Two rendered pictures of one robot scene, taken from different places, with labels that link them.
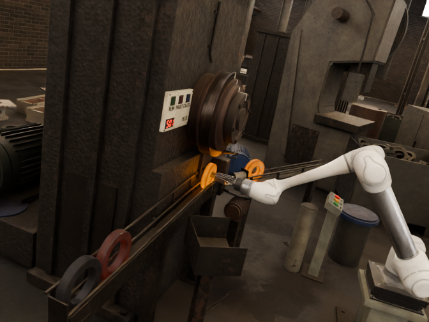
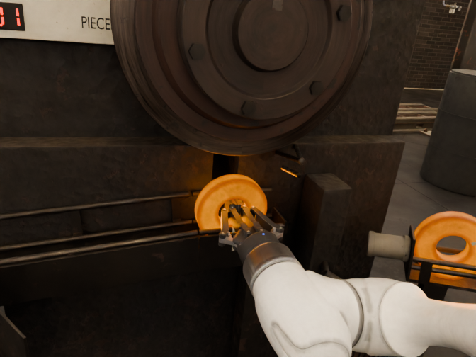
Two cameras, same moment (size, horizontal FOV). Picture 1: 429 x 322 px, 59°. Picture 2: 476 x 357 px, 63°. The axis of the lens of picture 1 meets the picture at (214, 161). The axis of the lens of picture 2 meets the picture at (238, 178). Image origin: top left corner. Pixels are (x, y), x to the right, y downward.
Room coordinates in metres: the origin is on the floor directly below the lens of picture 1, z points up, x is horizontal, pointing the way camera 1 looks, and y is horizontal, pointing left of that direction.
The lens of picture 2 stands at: (1.62, -0.59, 1.14)
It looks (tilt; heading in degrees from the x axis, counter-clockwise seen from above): 23 degrees down; 53
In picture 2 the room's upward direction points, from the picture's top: 6 degrees clockwise
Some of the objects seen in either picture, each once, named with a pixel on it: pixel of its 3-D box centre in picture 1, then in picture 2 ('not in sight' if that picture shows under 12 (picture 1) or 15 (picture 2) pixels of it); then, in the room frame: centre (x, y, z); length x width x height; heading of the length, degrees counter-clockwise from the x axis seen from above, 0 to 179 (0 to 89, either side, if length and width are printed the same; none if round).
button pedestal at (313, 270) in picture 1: (324, 237); not in sight; (2.49, -0.89, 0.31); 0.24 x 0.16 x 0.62; 163
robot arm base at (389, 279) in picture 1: (396, 273); not in sight; (1.91, -1.13, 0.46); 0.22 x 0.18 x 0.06; 175
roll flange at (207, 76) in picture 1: (207, 110); not in sight; (2.09, 0.09, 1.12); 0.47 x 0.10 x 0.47; 163
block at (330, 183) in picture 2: (218, 175); (319, 224); (2.29, -0.04, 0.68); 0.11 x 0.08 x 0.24; 73
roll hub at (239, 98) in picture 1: (237, 118); (268, 30); (2.03, -0.08, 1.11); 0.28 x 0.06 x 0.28; 163
